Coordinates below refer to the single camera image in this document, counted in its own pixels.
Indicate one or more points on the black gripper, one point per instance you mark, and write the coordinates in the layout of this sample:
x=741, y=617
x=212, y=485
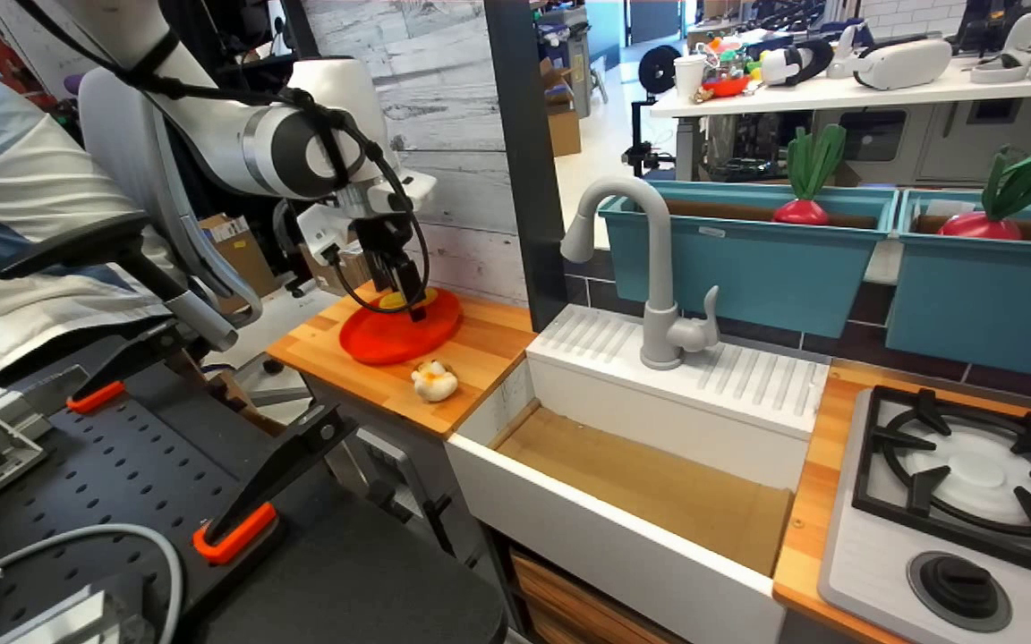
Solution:
x=388, y=263

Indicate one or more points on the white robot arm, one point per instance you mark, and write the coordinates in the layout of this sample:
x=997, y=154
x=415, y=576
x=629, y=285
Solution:
x=289, y=145

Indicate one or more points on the orange plate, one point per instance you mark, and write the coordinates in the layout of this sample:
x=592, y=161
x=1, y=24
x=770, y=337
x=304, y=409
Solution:
x=378, y=337

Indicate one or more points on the grey toy faucet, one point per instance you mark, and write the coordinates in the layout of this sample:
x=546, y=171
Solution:
x=666, y=337

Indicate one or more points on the small cream toy garlic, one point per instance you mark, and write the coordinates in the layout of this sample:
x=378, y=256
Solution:
x=435, y=381

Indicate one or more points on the cardboard box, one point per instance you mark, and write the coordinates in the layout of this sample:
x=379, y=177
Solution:
x=241, y=251

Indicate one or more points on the grey office chair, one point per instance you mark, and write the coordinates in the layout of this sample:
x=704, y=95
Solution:
x=161, y=243

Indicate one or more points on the black orange clamp near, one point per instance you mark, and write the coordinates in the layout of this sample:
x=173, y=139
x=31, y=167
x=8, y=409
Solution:
x=252, y=514

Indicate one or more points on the black orange clamp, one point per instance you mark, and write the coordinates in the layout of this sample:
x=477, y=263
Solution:
x=132, y=356
x=252, y=514

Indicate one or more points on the black orange clamp far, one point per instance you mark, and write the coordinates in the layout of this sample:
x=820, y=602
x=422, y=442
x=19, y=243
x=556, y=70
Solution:
x=132, y=356

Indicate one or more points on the white toy sink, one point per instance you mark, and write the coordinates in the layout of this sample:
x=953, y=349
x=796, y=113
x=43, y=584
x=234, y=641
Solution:
x=666, y=491

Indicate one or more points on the black perforated table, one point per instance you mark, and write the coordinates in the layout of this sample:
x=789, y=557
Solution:
x=99, y=515

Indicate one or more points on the teal planter box left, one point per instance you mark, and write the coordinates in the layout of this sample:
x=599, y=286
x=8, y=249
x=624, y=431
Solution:
x=773, y=272

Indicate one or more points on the teal planter box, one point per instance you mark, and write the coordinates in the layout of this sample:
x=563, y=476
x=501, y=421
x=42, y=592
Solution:
x=773, y=272
x=959, y=299

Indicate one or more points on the red radish toy left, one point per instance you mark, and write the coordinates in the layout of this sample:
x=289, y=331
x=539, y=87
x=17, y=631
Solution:
x=813, y=154

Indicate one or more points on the red radish toy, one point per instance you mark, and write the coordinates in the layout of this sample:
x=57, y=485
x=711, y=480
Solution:
x=1002, y=195
x=813, y=154

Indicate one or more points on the toy gas stove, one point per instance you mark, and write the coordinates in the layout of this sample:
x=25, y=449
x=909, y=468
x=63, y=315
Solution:
x=932, y=521

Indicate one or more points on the teal planter box right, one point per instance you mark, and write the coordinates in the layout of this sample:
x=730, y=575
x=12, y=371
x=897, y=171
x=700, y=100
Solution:
x=959, y=299

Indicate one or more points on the red radish toy right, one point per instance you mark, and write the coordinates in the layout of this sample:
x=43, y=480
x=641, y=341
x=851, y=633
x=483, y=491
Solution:
x=1002, y=195

